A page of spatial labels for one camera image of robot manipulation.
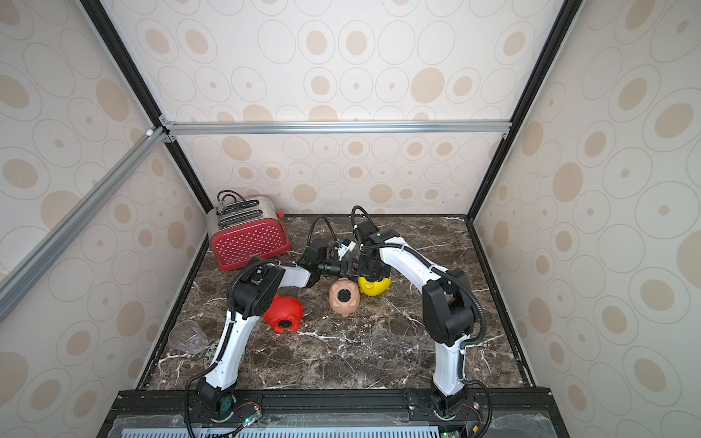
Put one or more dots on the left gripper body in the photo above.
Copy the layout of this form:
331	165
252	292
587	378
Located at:
329	268

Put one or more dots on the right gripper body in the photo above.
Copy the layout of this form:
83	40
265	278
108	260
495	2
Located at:
370	269

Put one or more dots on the yellow piggy bank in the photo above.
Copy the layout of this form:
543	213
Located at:
374	288

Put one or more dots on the black round plug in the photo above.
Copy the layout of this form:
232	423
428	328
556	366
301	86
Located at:
344	296
284	324

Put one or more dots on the pink piggy bank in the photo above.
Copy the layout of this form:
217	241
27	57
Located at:
344	309

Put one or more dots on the red piggy bank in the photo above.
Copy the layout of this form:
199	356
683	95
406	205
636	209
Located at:
284	308

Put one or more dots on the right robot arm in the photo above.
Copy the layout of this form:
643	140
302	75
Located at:
452	315

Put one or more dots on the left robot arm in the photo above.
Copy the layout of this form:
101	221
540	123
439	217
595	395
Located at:
253	296

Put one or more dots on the red metal toaster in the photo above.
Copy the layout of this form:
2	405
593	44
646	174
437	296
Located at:
241	228

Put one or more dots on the speckled stone egg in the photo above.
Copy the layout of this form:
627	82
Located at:
210	354

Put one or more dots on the clear glass cup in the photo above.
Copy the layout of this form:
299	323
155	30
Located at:
188	337

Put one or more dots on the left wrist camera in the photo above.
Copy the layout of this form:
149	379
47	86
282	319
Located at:
344	248

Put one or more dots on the horizontal aluminium rail back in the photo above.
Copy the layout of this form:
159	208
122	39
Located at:
326	128

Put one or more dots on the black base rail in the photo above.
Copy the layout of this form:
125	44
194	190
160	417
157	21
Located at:
475	412

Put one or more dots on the diagonal aluminium rail left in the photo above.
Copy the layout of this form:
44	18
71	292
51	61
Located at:
34	266

